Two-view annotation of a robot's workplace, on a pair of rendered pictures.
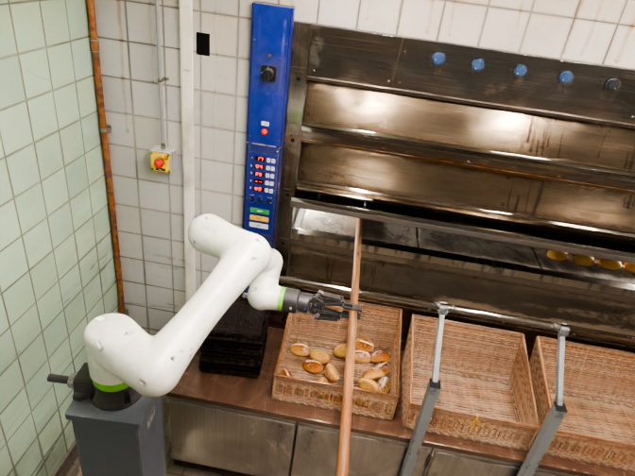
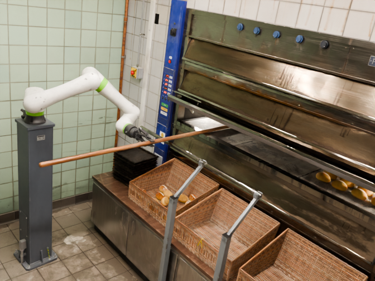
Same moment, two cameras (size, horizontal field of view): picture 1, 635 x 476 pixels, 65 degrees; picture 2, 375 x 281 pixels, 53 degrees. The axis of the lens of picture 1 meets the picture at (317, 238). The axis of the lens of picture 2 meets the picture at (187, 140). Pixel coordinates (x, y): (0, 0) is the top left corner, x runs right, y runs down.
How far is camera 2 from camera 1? 1.99 m
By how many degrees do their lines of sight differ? 38
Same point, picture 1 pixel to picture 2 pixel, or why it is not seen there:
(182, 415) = (96, 192)
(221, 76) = (160, 33)
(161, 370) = (29, 98)
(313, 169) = (187, 85)
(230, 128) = (160, 60)
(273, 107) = (174, 49)
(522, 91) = (278, 47)
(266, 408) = (121, 198)
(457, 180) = (248, 101)
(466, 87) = (252, 43)
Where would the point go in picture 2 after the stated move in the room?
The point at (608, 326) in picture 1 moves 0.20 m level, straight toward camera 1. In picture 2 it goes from (335, 236) to (304, 235)
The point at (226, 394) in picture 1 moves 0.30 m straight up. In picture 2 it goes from (112, 187) to (115, 155)
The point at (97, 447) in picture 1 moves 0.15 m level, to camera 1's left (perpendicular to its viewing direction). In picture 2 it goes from (20, 139) to (11, 132)
